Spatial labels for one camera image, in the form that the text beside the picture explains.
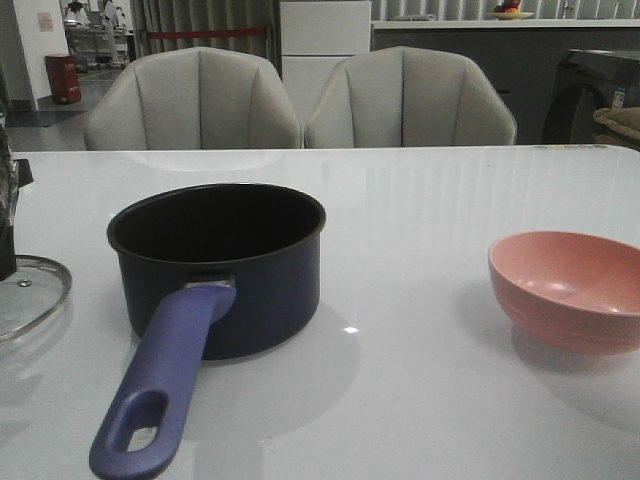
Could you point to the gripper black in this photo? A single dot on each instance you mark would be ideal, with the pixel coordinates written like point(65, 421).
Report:
point(15, 174)

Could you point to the glass lid with blue knob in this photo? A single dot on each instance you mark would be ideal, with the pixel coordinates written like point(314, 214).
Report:
point(37, 289)

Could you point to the pink bowl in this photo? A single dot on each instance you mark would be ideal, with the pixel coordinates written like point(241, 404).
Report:
point(576, 291)

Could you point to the red bin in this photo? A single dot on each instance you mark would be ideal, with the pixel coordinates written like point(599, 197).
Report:
point(63, 79)

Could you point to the dark blue saucepan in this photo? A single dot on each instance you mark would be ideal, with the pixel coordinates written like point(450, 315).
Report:
point(214, 271)

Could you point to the left grey chair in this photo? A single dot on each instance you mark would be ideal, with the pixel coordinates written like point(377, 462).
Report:
point(195, 98)

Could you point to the grey chair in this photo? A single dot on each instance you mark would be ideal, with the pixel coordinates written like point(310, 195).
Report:
point(195, 98)
point(408, 97)

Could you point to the red barrier tape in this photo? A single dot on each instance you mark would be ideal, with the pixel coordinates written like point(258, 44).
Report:
point(209, 34)

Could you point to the white refrigerator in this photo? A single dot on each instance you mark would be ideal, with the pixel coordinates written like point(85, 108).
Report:
point(315, 36)

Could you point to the right grey chair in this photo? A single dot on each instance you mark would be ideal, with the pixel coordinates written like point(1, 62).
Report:
point(408, 97)

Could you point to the dark grey counter cabinet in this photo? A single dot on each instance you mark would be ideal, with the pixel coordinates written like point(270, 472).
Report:
point(518, 56)

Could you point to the fruit plate on counter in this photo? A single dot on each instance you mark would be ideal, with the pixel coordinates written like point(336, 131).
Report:
point(509, 10)

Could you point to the beige cushion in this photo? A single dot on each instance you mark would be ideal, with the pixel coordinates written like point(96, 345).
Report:
point(618, 127)

